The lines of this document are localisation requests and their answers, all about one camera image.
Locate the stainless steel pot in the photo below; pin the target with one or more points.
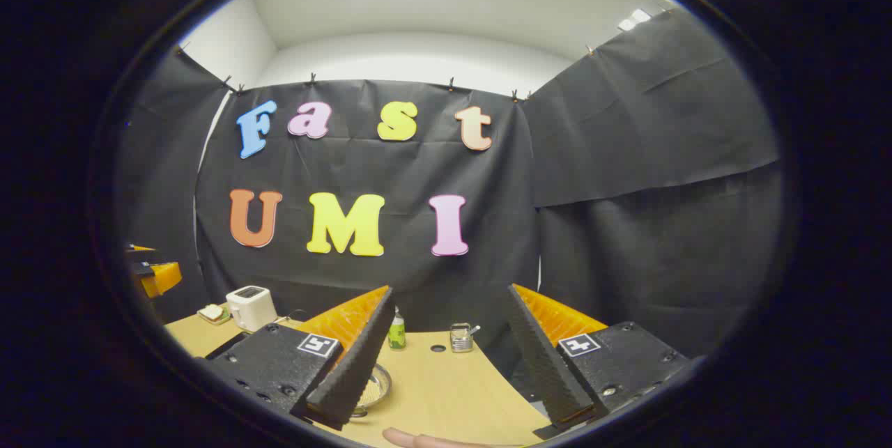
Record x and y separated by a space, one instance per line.
376 389

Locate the sandwich bread on small plate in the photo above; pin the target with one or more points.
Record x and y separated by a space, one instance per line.
213 313

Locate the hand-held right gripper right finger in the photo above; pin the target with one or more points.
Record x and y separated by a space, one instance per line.
547 371

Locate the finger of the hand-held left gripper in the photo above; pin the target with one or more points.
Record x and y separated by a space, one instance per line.
141 251
159 279

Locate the white toaster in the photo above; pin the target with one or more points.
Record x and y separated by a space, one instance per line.
251 307

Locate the green label drink bottle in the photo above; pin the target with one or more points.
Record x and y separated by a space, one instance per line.
396 333

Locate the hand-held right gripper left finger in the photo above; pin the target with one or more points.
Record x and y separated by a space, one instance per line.
355 371

